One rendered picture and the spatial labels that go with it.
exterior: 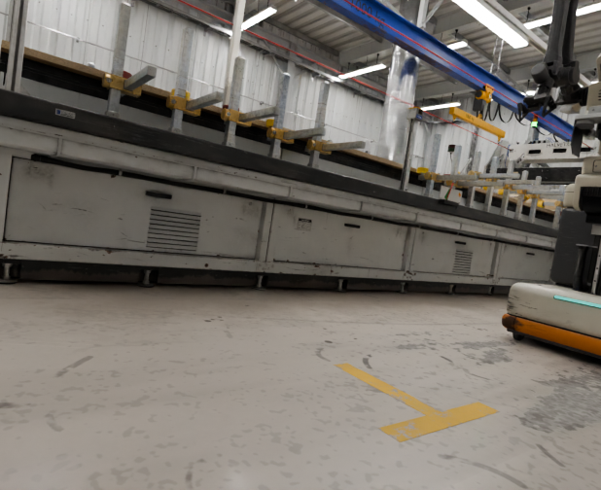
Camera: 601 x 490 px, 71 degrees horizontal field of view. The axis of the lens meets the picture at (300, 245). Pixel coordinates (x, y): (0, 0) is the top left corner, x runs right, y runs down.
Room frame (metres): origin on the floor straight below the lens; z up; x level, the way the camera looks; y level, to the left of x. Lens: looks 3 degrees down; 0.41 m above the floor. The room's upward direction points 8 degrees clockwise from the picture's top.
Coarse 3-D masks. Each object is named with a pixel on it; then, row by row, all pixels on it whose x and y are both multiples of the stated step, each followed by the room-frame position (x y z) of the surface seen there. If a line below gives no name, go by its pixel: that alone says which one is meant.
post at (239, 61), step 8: (240, 56) 1.93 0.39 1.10; (240, 64) 1.93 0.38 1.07; (240, 72) 1.94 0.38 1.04; (232, 80) 1.94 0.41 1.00; (240, 80) 1.94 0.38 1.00; (232, 88) 1.93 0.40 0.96; (240, 88) 1.94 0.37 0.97; (232, 96) 1.93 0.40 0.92; (232, 104) 1.93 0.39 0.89; (232, 128) 1.94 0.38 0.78; (232, 136) 1.94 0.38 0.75
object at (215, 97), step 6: (204, 96) 1.65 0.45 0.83; (210, 96) 1.61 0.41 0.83; (216, 96) 1.57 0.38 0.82; (222, 96) 1.58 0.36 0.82; (192, 102) 1.75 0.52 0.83; (198, 102) 1.69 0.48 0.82; (204, 102) 1.64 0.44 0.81; (210, 102) 1.63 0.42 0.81; (216, 102) 1.61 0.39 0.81; (186, 108) 1.79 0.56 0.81; (192, 108) 1.77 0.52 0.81; (198, 108) 1.75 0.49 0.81
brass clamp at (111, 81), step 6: (102, 78) 1.63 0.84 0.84; (108, 78) 1.60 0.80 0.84; (114, 78) 1.62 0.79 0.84; (120, 78) 1.63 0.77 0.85; (102, 84) 1.62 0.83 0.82; (108, 84) 1.61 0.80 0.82; (114, 84) 1.62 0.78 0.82; (120, 84) 1.63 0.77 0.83; (126, 90) 1.65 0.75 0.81; (132, 90) 1.66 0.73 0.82; (138, 90) 1.67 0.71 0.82; (138, 96) 1.69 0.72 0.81
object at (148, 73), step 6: (150, 66) 1.42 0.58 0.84; (138, 72) 1.50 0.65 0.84; (144, 72) 1.44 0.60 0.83; (150, 72) 1.42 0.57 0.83; (156, 72) 1.43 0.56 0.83; (132, 78) 1.55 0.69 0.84; (138, 78) 1.49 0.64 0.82; (144, 78) 1.46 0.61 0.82; (150, 78) 1.45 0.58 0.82; (126, 84) 1.61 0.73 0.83; (132, 84) 1.56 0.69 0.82; (138, 84) 1.55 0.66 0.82
